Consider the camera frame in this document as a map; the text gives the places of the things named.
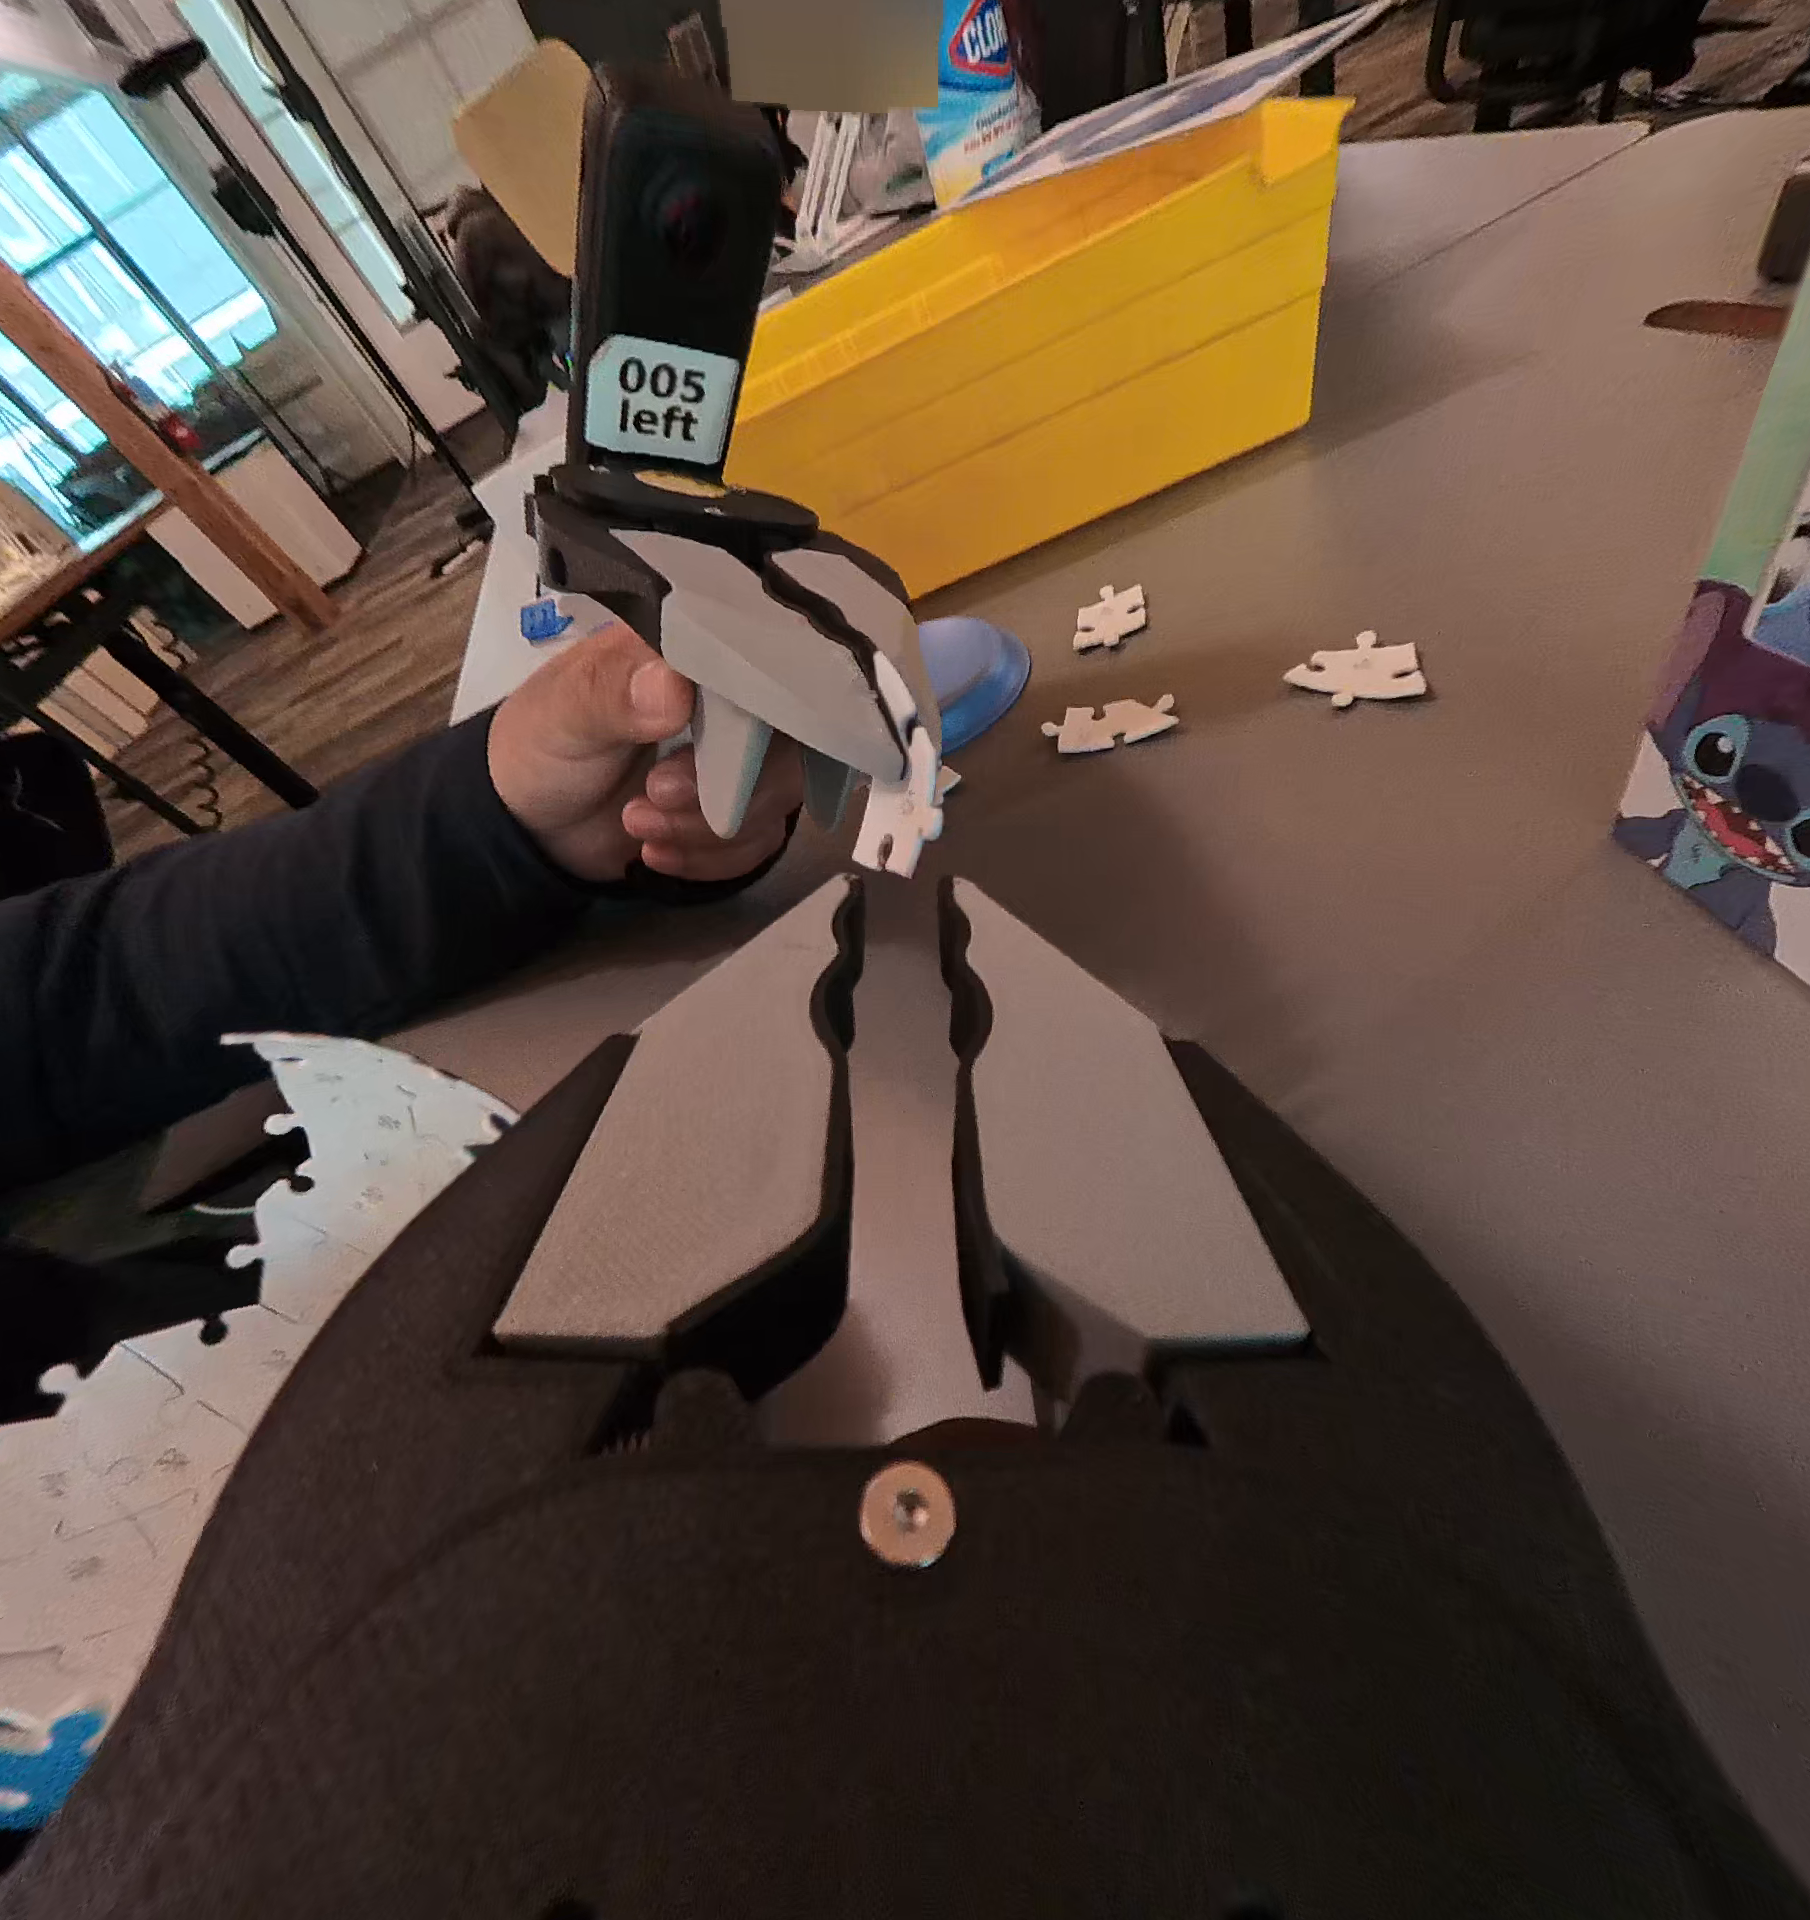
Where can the wooden post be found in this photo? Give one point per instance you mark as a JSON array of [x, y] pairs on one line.
[[141, 435]]

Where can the tan cardboard sheet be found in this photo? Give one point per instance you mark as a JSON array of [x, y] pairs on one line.
[[522, 136]]

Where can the person's left forearm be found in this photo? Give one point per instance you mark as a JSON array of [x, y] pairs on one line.
[[245, 960]]

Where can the blue plastic ball stand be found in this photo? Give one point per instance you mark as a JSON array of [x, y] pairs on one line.
[[981, 677]]

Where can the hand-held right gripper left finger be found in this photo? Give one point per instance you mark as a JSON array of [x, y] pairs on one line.
[[695, 1184]]

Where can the yellow plastic bin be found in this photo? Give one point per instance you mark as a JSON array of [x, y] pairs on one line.
[[1056, 376]]

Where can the wooden desk with black legs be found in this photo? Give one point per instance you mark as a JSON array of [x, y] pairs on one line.
[[37, 600]]

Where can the blue and white printed sheet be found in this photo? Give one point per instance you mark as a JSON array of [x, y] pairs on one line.
[[1174, 105]]

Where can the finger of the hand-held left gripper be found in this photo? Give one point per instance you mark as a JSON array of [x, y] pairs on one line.
[[868, 600], [740, 644]]

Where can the person's left hand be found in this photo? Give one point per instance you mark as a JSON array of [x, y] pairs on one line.
[[591, 752]]

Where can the dark box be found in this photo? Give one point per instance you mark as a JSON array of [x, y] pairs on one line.
[[1799, 217]]

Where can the puzzle ball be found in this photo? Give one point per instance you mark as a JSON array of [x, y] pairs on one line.
[[126, 1471]]

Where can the printed puzzle box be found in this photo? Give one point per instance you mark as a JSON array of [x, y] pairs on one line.
[[1760, 781]]

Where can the white cabinet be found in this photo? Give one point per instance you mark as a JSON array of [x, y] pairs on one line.
[[268, 526]]

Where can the black office chair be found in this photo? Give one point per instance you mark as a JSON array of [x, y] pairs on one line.
[[1564, 62]]

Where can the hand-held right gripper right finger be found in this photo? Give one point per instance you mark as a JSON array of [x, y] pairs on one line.
[[1116, 1184]]

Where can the black light stand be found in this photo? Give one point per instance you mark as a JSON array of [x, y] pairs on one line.
[[168, 67]]

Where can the wipes container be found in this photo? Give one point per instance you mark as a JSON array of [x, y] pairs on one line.
[[986, 90]]

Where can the brown table grommet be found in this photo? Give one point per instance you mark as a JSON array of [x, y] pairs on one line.
[[1715, 317]]

